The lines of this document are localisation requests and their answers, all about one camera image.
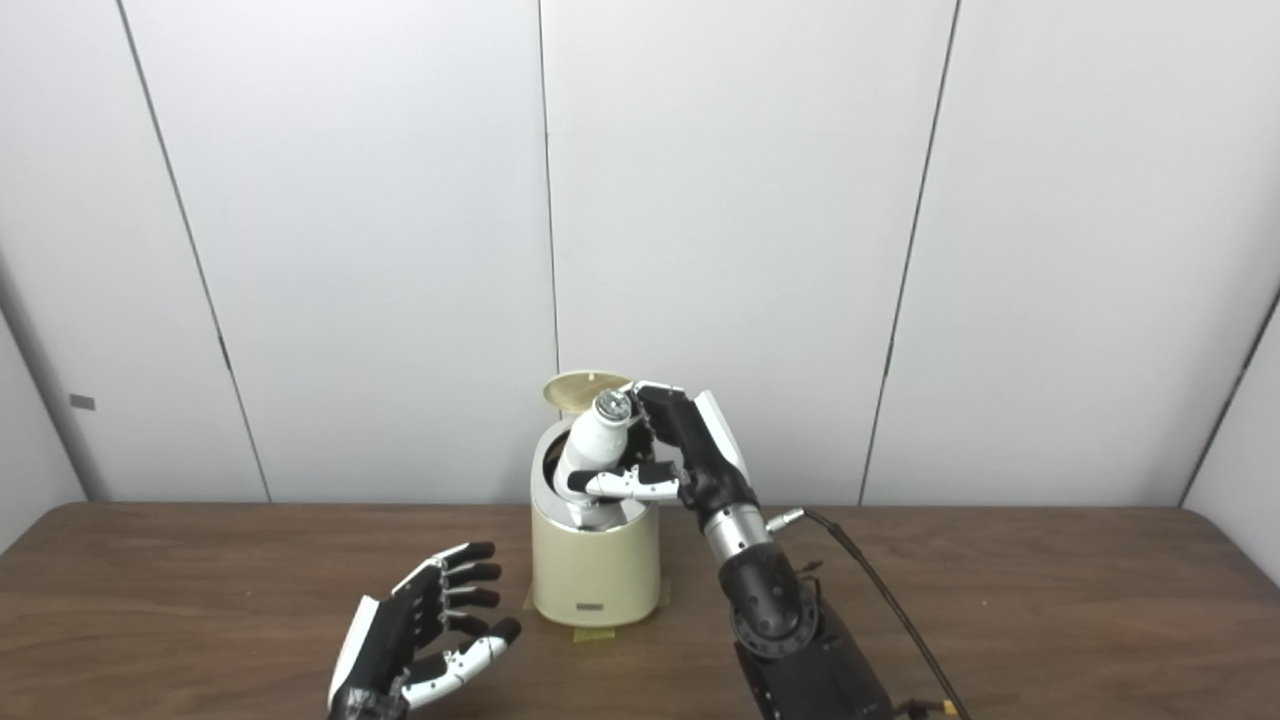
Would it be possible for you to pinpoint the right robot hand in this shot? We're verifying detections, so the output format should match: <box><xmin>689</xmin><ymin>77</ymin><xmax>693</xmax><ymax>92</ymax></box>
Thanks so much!
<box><xmin>567</xmin><ymin>381</ymin><xmax>761</xmax><ymax>536</ymax></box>

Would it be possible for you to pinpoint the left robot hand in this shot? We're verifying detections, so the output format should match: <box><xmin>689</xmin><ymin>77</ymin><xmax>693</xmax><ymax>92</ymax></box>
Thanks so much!
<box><xmin>327</xmin><ymin>542</ymin><xmax>522</xmax><ymax>720</ymax></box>

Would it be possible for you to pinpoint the small white plastic bottle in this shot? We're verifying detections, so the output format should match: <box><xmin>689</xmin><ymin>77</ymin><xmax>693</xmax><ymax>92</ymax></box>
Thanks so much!
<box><xmin>553</xmin><ymin>390</ymin><xmax>634</xmax><ymax>528</ymax></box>

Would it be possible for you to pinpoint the cream round bin lid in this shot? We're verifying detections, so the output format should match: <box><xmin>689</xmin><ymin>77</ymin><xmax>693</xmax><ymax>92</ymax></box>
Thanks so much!
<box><xmin>543</xmin><ymin>371</ymin><xmax>633</xmax><ymax>416</ymax></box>

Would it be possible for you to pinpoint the cream-colored bin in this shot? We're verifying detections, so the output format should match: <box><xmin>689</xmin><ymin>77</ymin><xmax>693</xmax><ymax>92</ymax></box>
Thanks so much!
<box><xmin>530</xmin><ymin>415</ymin><xmax>662</xmax><ymax>628</ymax></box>

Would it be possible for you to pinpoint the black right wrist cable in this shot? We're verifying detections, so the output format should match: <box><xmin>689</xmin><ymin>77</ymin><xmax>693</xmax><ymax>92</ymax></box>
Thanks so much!
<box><xmin>765</xmin><ymin>507</ymin><xmax>973</xmax><ymax>720</ymax></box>

